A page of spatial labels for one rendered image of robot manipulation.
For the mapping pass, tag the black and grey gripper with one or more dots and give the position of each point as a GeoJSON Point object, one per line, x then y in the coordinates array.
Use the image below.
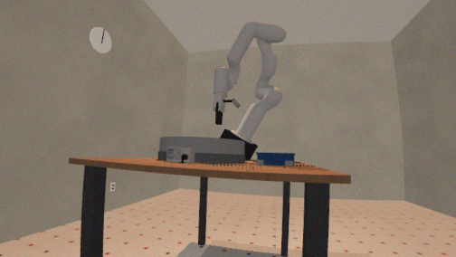
{"type": "Point", "coordinates": [219, 107]}

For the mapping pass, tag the blue crate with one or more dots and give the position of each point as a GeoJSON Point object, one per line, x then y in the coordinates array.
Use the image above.
{"type": "Point", "coordinates": [276, 159]}

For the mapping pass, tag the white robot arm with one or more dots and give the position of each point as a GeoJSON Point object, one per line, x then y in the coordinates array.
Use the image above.
{"type": "Point", "coordinates": [270, 96]}

